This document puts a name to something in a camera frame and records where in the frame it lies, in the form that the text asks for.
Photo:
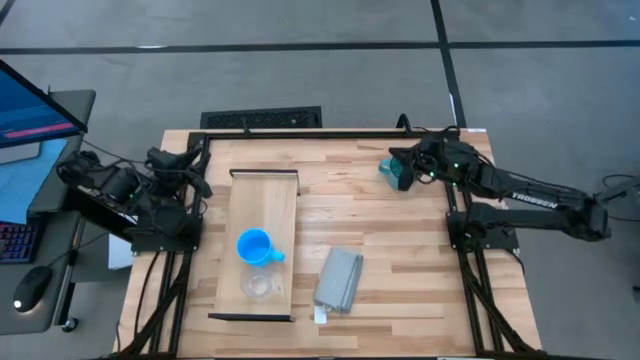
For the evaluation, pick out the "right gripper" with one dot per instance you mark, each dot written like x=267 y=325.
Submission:
x=445 y=160

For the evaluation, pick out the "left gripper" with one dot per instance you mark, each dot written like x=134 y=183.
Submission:
x=170 y=162

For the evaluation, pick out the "teal enamel mug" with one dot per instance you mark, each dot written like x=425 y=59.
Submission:
x=389 y=172

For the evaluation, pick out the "blue plastic mug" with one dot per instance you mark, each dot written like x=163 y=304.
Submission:
x=255 y=247

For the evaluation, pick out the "clear glass cup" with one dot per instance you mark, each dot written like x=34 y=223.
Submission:
x=260 y=285

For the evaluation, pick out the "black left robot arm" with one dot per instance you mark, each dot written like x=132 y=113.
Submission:
x=115 y=190

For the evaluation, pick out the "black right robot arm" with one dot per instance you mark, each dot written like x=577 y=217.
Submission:
x=540 y=200

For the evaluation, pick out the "black floor grate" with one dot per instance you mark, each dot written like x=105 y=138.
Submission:
x=260 y=118

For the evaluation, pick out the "wooden tray board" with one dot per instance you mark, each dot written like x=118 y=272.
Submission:
x=262 y=225

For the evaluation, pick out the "white box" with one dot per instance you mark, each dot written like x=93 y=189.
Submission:
x=120 y=255

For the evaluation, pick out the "grey folded knit towel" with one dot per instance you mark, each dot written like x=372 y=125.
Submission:
x=337 y=280

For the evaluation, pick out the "grey side desk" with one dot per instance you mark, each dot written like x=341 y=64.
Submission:
x=55 y=200

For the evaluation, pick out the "white paper tag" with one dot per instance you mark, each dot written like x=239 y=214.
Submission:
x=320 y=316

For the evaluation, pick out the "blue screen monitor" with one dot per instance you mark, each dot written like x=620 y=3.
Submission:
x=35 y=115

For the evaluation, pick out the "backlit keyboard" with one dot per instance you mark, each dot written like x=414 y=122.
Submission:
x=17 y=243

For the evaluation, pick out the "desk caster wheel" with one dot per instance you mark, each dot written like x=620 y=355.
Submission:
x=70 y=325

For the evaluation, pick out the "black computer mouse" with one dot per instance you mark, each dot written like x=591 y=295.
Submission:
x=32 y=289

